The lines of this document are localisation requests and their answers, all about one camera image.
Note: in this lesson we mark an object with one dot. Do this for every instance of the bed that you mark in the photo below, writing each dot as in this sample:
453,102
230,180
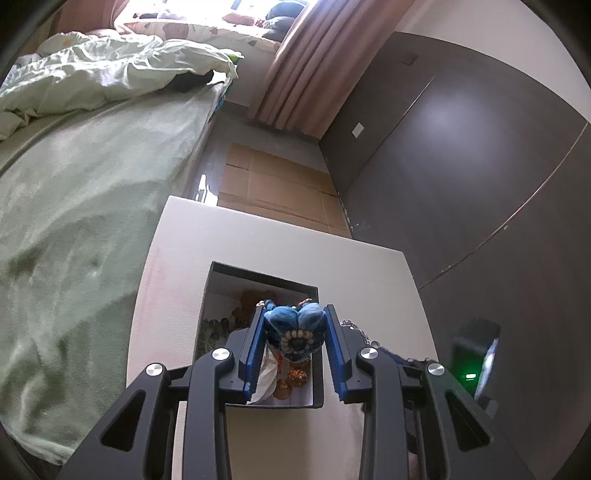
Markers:
205,134

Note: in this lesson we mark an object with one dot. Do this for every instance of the pink curtain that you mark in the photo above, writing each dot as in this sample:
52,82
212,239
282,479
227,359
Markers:
314,69
108,14

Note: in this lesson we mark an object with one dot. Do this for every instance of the black box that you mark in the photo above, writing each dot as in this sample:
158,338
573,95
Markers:
221,295

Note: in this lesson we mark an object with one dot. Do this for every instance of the dark grey wardrobe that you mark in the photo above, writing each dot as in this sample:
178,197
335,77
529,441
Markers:
461,161

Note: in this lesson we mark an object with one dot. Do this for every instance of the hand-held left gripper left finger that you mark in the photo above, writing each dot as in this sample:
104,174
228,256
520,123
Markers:
254,350

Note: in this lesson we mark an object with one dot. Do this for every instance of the pale green quilt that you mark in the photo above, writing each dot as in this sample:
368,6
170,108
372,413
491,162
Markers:
92,64

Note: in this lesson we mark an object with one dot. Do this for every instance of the white wall socket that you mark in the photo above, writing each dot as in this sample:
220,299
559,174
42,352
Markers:
357,130

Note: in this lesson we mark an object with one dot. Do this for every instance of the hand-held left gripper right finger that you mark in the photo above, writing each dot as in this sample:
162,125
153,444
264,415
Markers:
334,350

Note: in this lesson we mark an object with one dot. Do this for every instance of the green blanket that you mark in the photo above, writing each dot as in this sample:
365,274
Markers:
69,230

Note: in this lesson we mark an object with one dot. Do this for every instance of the flattened cardboard sheets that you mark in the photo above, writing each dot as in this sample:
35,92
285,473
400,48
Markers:
277,184

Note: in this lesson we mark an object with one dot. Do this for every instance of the dark cushion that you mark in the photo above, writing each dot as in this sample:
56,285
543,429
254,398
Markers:
281,23

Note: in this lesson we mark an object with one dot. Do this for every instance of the patterned pillow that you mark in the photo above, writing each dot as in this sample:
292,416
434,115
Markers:
198,30

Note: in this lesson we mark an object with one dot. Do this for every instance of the white fabric piece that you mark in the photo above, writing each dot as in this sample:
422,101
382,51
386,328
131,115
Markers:
268,374

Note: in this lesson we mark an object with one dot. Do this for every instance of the green tissue box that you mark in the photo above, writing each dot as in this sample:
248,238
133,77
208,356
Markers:
235,57

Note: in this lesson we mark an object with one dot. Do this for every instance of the white low table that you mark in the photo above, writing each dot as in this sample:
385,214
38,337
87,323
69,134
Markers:
184,277

